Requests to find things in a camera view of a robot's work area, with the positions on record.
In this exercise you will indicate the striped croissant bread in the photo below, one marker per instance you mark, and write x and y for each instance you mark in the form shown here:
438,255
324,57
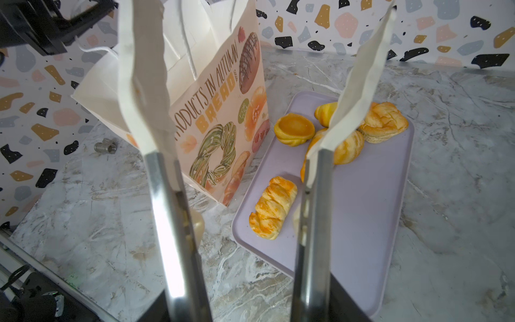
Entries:
345,153

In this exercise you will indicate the knotted brown bun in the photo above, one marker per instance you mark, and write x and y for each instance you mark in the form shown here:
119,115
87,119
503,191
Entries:
382,122

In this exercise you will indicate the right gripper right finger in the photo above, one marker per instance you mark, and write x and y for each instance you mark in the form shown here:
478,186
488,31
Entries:
342,307

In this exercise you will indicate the round yellow tart bread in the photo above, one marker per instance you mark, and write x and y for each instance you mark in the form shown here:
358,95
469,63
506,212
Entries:
294,130

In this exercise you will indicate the steel tongs white tips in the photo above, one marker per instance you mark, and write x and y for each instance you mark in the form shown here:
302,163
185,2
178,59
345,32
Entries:
161,161

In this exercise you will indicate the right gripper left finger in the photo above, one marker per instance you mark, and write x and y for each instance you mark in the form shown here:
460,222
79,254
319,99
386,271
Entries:
157,311

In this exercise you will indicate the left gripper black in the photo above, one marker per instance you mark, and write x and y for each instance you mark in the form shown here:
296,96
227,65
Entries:
41,25

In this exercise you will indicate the small metal cylinder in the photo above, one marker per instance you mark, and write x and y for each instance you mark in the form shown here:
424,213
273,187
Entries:
107,146

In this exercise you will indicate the small striped yellow roll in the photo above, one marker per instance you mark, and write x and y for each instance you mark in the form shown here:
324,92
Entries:
324,113

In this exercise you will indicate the braided twist pastry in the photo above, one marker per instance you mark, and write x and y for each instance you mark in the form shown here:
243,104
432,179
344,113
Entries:
272,208

